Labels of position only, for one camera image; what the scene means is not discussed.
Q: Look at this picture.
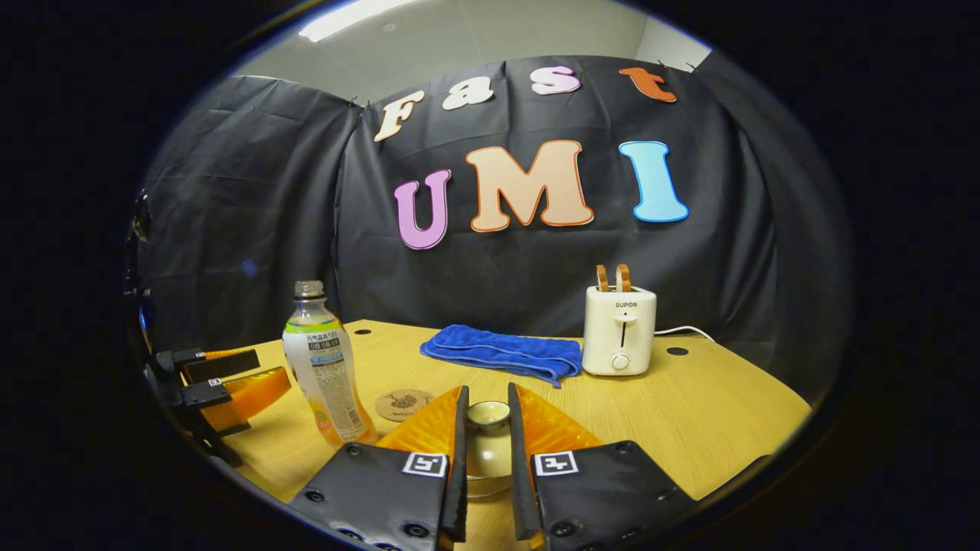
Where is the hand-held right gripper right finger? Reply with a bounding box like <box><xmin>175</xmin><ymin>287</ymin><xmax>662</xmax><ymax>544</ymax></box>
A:
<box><xmin>507</xmin><ymin>383</ymin><xmax>697</xmax><ymax>551</ymax></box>

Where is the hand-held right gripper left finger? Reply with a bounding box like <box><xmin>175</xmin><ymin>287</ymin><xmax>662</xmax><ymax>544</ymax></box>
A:
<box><xmin>287</xmin><ymin>384</ymin><xmax>469</xmax><ymax>551</ymax></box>

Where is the round cork coaster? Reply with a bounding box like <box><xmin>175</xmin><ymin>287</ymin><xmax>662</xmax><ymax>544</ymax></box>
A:
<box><xmin>374</xmin><ymin>388</ymin><xmax>436</xmax><ymax>423</ymax></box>

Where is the clear water bottle orange label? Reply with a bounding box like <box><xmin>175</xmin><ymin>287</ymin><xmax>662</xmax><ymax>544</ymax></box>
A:
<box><xmin>282</xmin><ymin>280</ymin><xmax>377</xmax><ymax>447</ymax></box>

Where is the blue folded towel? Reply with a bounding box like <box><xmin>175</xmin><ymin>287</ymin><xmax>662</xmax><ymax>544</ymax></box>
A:
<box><xmin>420</xmin><ymin>324</ymin><xmax>584</xmax><ymax>389</ymax></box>

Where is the black backdrop cloth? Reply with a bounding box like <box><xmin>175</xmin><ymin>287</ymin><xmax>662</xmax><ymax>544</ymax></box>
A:
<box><xmin>126</xmin><ymin>50</ymin><xmax>854</xmax><ymax>406</ymax></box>

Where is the cream toaster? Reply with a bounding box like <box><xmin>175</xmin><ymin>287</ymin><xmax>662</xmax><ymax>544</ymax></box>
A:
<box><xmin>582</xmin><ymin>285</ymin><xmax>658</xmax><ymax>377</ymax></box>

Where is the white toaster cable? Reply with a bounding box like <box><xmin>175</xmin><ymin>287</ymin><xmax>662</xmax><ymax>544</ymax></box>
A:
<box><xmin>655</xmin><ymin>325</ymin><xmax>717</xmax><ymax>344</ymax></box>

